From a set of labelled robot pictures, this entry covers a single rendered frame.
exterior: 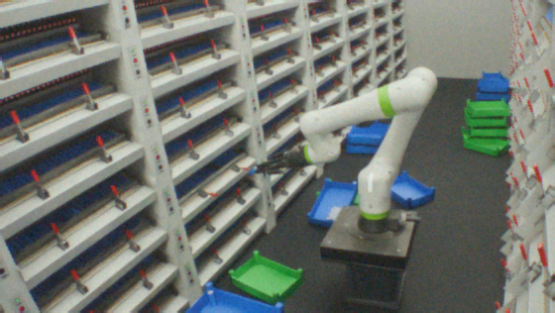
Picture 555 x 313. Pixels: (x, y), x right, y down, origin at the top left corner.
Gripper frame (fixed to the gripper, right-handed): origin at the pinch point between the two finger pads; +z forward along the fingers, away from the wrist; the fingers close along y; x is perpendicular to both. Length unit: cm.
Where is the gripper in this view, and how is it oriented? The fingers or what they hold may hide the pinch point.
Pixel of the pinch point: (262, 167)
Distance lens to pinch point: 193.6
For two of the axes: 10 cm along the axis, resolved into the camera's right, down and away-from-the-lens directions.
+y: -1.6, 8.0, -5.8
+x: 5.7, 5.6, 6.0
